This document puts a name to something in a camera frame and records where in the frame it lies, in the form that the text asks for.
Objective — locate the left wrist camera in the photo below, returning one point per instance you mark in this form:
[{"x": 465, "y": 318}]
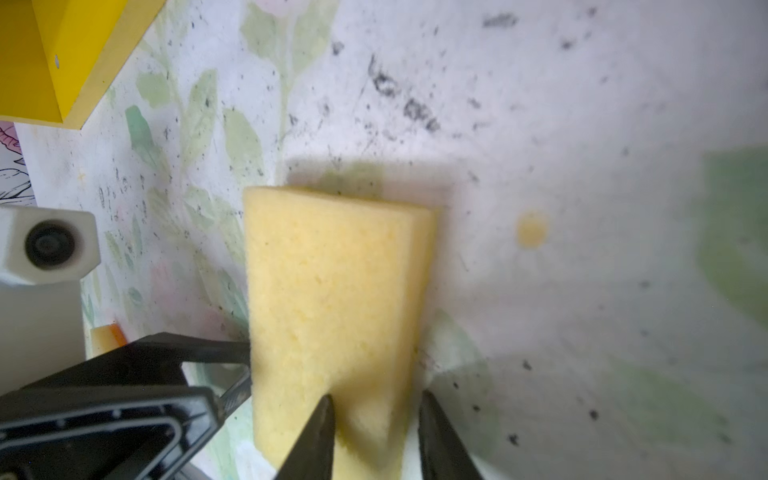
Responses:
[{"x": 45, "y": 253}]

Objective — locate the tan yellow sponge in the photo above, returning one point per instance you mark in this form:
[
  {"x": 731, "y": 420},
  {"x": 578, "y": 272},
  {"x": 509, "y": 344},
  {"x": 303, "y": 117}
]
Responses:
[
  {"x": 104, "y": 339},
  {"x": 335, "y": 294}
]

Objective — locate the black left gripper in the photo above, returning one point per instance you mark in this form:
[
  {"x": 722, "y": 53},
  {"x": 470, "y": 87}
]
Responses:
[{"x": 78, "y": 424}]

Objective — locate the yellow shelf with coloured boards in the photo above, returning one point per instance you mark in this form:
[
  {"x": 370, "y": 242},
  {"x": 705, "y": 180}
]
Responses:
[{"x": 58, "y": 58}]

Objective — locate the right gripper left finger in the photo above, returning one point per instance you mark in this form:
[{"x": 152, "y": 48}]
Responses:
[{"x": 312, "y": 455}]

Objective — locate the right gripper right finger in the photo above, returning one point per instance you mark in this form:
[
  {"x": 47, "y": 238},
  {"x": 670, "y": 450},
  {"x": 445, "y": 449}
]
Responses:
[{"x": 443, "y": 456}]

